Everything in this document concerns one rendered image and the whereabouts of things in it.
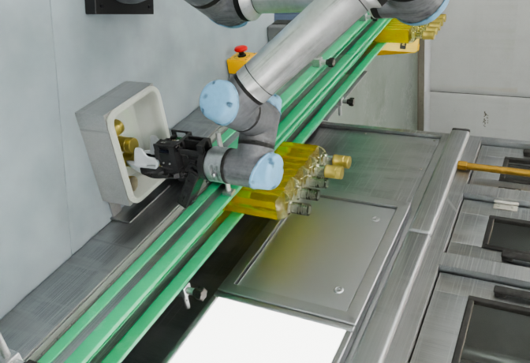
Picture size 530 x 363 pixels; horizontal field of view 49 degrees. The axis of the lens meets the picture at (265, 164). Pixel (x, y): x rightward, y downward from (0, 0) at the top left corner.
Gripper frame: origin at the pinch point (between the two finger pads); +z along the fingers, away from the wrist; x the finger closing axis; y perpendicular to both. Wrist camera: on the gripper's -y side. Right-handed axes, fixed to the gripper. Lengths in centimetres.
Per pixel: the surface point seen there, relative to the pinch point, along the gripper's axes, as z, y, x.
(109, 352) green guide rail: -12.5, -21.6, 33.8
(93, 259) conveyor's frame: -0.6, -12.0, 20.9
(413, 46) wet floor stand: 24, -96, -351
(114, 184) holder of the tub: 0.3, -1.2, 8.5
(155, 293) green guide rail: -11.6, -21.5, 17.3
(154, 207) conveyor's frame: -1.9, -11.9, 0.7
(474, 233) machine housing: -68, -35, -40
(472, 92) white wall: 14, -246, -610
